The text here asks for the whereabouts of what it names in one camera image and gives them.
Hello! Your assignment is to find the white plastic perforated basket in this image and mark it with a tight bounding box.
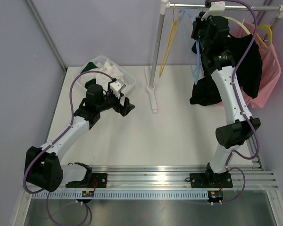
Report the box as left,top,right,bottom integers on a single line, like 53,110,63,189
73,56,136,96

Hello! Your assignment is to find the cream hanger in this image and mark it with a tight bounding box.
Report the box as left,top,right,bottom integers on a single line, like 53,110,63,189
225,16,251,35

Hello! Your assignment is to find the yellow hanger on rack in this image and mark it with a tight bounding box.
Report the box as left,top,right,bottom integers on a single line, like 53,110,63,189
256,16,281,49

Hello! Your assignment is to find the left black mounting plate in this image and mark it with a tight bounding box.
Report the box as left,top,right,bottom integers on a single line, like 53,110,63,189
66,173,108,188

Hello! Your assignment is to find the metal clothes rack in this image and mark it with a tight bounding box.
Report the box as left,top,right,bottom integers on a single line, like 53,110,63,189
145,0,283,113

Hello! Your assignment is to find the black t shirt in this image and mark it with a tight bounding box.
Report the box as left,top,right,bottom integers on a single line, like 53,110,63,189
190,34,263,106

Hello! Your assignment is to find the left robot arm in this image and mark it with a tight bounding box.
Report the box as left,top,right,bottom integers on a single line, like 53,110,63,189
23,79,135,194

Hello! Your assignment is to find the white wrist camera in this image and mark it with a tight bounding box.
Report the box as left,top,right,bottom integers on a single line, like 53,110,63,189
109,79,126,99
201,0,225,20

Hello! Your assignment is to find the black mounting plate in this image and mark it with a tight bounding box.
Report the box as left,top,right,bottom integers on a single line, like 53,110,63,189
189,172,233,188
66,173,108,188

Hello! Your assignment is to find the green and white t shirt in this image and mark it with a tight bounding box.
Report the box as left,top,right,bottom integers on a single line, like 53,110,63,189
81,62,98,73

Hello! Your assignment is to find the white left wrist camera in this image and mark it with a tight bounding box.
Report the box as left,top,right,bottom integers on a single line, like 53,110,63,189
109,79,126,99

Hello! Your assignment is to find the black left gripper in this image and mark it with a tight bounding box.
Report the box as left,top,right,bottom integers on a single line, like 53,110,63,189
97,89,135,116

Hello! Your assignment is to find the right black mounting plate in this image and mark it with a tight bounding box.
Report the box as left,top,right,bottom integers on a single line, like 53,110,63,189
189,172,233,188

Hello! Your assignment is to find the pink hanging t shirt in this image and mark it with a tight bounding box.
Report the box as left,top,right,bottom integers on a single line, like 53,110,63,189
233,22,281,108

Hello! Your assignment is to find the blue hanger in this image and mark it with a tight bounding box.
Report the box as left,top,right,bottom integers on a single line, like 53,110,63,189
179,9,201,85

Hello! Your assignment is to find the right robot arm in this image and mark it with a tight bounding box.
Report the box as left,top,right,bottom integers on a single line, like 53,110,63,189
190,12,260,188

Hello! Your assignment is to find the yellow hanger with metal hook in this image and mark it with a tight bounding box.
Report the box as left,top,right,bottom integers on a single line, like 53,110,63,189
158,7,180,77

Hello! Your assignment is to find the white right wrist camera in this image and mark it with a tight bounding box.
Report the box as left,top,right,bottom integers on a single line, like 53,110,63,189
201,0,225,20

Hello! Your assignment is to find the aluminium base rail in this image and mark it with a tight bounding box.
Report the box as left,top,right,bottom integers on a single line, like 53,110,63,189
57,162,278,190

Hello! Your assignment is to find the white slotted cable duct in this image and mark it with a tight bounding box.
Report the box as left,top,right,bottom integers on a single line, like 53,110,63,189
33,189,208,200

